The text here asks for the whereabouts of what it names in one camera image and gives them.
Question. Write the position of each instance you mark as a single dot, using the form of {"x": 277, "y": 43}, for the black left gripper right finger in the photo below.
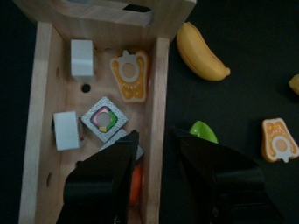
{"x": 225, "y": 186}

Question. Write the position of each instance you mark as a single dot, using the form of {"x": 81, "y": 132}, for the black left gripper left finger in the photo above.
{"x": 100, "y": 180}

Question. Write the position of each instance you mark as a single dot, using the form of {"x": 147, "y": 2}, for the orange toy carrot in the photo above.
{"x": 136, "y": 186}

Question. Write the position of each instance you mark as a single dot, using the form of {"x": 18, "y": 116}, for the grey square sushi toy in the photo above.
{"x": 104, "y": 119}
{"x": 116, "y": 136}

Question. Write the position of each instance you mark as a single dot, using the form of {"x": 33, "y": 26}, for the white toy block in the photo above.
{"x": 81, "y": 58}
{"x": 67, "y": 131}

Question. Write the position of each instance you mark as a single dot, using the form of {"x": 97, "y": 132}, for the green toy vegetable piece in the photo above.
{"x": 204, "y": 132}

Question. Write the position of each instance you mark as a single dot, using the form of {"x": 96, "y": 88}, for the yellow toy block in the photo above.
{"x": 277, "y": 140}

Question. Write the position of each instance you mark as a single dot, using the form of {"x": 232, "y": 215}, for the wooden toy tray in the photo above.
{"x": 42, "y": 116}

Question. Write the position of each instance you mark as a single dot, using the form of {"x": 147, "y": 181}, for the orange pepper slice toy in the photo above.
{"x": 129, "y": 84}

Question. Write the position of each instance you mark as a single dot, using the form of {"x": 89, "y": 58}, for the small yellow toy piece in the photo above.
{"x": 293, "y": 84}

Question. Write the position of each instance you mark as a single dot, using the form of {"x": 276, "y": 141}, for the yellow toy banana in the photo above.
{"x": 197, "y": 52}

